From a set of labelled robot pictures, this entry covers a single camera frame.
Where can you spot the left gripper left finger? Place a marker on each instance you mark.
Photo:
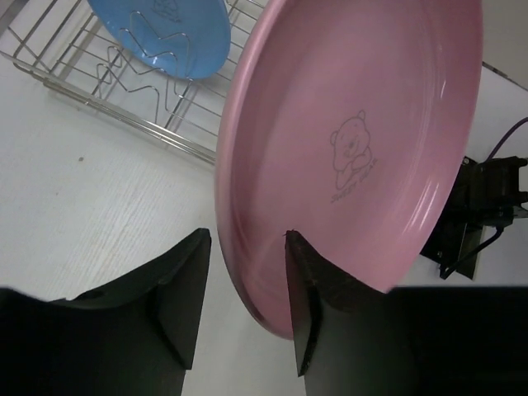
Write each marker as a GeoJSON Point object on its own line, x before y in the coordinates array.
{"type": "Point", "coordinates": [135, 335]}

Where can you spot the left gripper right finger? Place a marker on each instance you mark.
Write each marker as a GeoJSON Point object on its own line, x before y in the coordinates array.
{"type": "Point", "coordinates": [351, 339]}

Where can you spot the pink plate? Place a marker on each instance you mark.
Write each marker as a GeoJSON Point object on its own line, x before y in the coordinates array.
{"type": "Point", "coordinates": [346, 121]}

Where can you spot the blue plate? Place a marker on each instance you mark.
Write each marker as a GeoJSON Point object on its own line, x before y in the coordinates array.
{"type": "Point", "coordinates": [184, 39]}

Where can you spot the metal wire dish rack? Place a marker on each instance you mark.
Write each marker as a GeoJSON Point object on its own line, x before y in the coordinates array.
{"type": "Point", "coordinates": [65, 46]}

